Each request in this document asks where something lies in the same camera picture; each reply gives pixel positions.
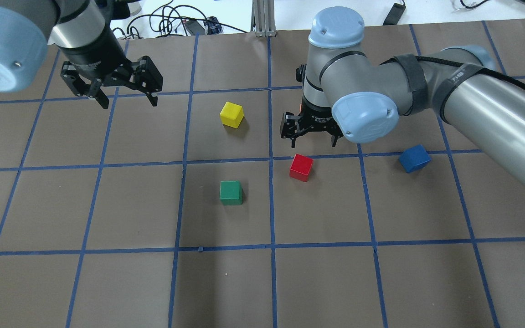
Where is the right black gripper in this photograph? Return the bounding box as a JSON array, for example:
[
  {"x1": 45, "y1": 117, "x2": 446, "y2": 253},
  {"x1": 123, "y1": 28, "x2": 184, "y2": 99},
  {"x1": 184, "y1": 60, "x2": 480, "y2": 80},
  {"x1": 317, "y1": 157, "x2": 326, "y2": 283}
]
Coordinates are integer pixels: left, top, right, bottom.
[{"x1": 280, "y1": 98, "x2": 343, "y2": 148}]

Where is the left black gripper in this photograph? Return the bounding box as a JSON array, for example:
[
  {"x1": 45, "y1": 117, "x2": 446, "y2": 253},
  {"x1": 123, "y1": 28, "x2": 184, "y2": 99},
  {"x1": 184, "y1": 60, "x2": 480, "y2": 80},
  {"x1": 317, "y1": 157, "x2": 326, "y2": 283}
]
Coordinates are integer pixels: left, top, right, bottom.
[{"x1": 60, "y1": 36, "x2": 163, "y2": 110}]

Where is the red wooden block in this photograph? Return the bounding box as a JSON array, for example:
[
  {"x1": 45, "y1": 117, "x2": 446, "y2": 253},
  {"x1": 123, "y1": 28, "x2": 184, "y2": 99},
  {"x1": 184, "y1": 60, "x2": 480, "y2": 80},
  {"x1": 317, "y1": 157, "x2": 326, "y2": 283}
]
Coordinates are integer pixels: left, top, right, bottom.
[{"x1": 289, "y1": 154, "x2": 314, "y2": 182}]

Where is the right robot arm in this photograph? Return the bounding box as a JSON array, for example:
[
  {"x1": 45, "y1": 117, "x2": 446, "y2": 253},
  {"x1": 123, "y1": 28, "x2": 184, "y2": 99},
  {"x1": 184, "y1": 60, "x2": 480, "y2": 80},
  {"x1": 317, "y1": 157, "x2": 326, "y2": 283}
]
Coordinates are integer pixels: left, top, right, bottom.
[{"x1": 280, "y1": 6, "x2": 525, "y2": 185}]

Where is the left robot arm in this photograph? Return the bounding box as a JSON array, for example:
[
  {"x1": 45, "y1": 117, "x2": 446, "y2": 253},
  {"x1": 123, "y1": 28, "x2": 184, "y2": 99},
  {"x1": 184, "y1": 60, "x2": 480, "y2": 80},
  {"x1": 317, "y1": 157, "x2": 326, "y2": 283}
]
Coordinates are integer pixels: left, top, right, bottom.
[{"x1": 0, "y1": 0, "x2": 163, "y2": 109}]

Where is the yellow wooden block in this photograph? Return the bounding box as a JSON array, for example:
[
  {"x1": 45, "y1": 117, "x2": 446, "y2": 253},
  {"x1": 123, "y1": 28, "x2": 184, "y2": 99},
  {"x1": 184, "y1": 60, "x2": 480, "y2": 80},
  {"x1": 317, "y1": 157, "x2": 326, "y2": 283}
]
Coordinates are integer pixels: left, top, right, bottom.
[{"x1": 219, "y1": 102, "x2": 244, "y2": 129}]

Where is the green wooden block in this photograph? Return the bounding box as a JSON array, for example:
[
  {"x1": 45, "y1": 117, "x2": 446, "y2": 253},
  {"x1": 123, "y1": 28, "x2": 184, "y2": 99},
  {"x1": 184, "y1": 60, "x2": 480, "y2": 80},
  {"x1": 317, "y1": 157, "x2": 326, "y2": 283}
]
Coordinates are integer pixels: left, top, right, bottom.
[{"x1": 219, "y1": 180, "x2": 243, "y2": 206}]

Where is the blue wooden block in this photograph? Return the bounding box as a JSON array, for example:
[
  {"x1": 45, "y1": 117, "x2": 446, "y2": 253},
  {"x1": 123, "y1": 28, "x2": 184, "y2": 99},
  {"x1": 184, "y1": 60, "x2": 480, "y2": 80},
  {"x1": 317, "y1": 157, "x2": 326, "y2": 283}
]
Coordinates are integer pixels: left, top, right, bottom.
[{"x1": 399, "y1": 144, "x2": 432, "y2": 174}]

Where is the white cup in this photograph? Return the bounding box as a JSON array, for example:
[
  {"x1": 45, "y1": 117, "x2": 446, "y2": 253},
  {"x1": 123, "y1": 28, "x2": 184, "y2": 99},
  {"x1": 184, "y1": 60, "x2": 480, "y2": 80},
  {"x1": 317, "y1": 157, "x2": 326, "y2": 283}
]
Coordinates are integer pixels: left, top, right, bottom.
[{"x1": 126, "y1": 0, "x2": 142, "y2": 17}]

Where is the black power adapter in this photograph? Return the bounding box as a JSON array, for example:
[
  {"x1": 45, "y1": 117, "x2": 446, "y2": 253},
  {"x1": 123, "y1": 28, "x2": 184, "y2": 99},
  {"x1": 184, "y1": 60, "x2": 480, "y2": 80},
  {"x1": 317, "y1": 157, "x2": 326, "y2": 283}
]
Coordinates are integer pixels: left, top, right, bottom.
[{"x1": 183, "y1": 19, "x2": 206, "y2": 36}]

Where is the black cable bundle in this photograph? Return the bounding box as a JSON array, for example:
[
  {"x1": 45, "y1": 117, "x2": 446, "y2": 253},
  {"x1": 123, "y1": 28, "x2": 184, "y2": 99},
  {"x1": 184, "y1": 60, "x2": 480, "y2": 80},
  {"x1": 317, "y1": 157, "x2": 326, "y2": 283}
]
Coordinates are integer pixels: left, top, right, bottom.
[{"x1": 112, "y1": 0, "x2": 247, "y2": 39}]

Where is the aluminium frame post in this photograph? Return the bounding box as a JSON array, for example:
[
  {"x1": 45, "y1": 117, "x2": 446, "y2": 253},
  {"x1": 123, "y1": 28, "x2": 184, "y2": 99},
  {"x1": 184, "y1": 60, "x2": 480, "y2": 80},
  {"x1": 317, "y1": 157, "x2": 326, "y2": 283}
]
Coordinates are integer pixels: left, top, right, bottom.
[{"x1": 251, "y1": 0, "x2": 277, "y2": 37}]

